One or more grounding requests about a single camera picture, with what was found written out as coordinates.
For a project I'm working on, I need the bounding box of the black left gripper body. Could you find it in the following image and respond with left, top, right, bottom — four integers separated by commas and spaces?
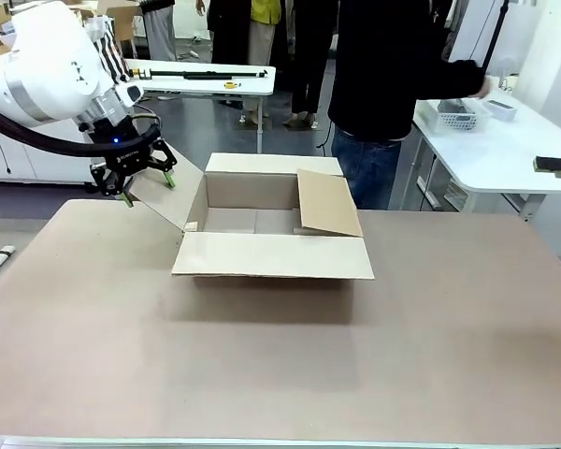
79, 111, 151, 180

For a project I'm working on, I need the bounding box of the black white striped bag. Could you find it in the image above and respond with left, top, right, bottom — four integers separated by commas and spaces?
91, 16, 132, 84

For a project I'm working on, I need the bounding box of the large white side table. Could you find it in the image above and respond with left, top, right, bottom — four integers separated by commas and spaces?
410, 86, 561, 225

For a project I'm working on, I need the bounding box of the bystander in grey trousers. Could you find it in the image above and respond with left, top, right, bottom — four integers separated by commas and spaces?
138, 0, 177, 62

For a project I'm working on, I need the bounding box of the bystander in black trousers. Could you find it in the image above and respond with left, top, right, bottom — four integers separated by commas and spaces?
284, 0, 338, 131

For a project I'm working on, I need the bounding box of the dark grey item in basket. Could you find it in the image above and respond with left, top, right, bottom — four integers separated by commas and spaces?
438, 98, 474, 116

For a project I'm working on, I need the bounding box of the tall cardboard carton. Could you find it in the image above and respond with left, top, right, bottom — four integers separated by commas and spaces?
97, 0, 144, 36

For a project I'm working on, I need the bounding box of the white round desk fan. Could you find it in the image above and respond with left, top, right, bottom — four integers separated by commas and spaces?
497, 55, 520, 93

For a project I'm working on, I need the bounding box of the person's left hand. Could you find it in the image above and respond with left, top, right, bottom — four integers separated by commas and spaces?
468, 73, 493, 101

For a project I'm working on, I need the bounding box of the white plastic mesh basket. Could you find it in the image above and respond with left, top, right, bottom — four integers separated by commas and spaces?
424, 97, 492, 131

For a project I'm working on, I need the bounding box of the long black clamp tool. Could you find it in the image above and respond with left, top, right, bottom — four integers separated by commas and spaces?
130, 67, 268, 80

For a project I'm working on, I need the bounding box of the brown cardboard shipping box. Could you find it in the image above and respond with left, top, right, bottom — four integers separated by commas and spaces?
129, 148, 376, 284

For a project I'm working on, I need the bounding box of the grey flat box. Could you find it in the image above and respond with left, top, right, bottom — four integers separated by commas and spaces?
485, 98, 518, 123

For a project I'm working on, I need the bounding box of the person in black sweater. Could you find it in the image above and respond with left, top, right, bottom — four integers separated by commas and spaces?
326, 0, 492, 210

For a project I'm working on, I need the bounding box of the black stand pole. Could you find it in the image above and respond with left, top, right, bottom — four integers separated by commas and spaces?
481, 0, 513, 79

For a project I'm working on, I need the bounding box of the bystander in yellow top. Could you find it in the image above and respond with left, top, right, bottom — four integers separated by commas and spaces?
208, 0, 286, 127

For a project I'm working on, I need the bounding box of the white table with long tool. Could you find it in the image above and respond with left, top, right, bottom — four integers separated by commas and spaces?
123, 58, 277, 155

